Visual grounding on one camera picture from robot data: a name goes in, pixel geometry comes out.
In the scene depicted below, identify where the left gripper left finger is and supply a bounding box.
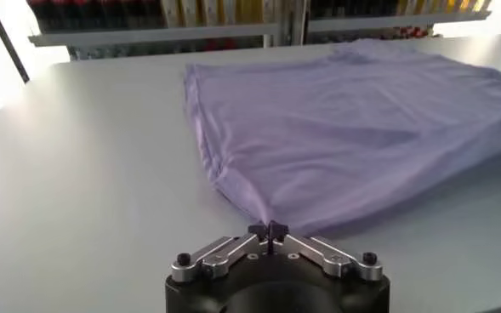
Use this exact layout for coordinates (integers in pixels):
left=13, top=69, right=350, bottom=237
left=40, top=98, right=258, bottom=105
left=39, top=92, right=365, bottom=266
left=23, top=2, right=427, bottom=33
left=170, top=220, right=271, bottom=285

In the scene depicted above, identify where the dark slanted window post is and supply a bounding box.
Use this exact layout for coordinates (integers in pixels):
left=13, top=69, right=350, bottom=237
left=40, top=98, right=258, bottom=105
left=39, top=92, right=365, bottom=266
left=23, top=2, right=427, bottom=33
left=0, top=0, right=31, bottom=84

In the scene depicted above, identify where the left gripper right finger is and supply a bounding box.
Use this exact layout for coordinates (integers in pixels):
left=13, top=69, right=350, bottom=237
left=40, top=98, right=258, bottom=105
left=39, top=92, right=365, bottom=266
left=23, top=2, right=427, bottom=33
left=270, top=219, right=384, bottom=282

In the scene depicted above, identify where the purple t-shirt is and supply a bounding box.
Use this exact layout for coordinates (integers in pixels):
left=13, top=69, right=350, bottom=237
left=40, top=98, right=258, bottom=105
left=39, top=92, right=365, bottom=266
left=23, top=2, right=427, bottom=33
left=184, top=37, right=501, bottom=237

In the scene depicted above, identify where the grey metal shelf rack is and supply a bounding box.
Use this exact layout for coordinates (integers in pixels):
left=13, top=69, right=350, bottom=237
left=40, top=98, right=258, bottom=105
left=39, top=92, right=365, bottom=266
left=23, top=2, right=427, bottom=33
left=27, top=0, right=285, bottom=60
left=283, top=0, right=493, bottom=46

